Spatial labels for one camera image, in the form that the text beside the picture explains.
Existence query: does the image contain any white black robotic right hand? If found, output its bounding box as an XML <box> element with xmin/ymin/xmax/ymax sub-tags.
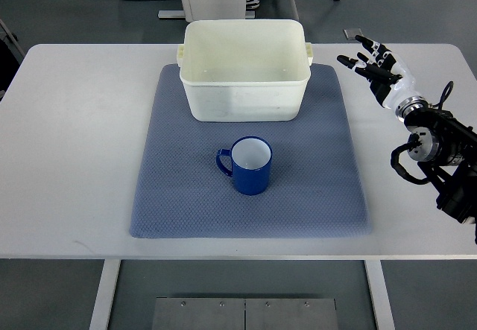
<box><xmin>337</xmin><ymin>35</ymin><xmax>428</xmax><ymax>117</ymax></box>

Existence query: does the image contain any blue mug white inside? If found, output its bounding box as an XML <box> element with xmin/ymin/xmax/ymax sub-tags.
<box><xmin>215</xmin><ymin>136</ymin><xmax>273</xmax><ymax>196</ymax></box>

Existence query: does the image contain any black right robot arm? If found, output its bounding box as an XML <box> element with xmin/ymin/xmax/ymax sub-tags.
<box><xmin>391</xmin><ymin>81</ymin><xmax>476</xmax><ymax>224</ymax></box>

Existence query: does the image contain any cream plastic box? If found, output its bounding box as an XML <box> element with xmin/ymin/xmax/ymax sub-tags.
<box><xmin>177</xmin><ymin>19</ymin><xmax>313</xmax><ymax>122</ymax></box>

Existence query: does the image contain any small grey floor plate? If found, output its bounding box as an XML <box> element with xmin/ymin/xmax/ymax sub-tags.
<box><xmin>343</xmin><ymin>28</ymin><xmax>363</xmax><ymax>40</ymax></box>

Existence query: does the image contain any blue textured mat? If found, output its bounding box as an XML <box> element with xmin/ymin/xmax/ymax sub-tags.
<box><xmin>130</xmin><ymin>64</ymin><xmax>370</xmax><ymax>238</ymax></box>

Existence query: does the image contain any white table right leg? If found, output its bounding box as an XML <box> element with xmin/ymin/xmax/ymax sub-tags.
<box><xmin>364</xmin><ymin>260</ymin><xmax>395</xmax><ymax>330</ymax></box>

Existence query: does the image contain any white table leg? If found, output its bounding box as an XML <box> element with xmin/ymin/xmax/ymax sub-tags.
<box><xmin>364</xmin><ymin>260</ymin><xmax>395</xmax><ymax>330</ymax></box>
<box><xmin>89</xmin><ymin>259</ymin><xmax>121</xmax><ymax>330</ymax></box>

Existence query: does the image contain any white table left leg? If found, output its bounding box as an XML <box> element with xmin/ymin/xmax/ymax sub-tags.
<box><xmin>89</xmin><ymin>259</ymin><xmax>121</xmax><ymax>330</ymax></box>

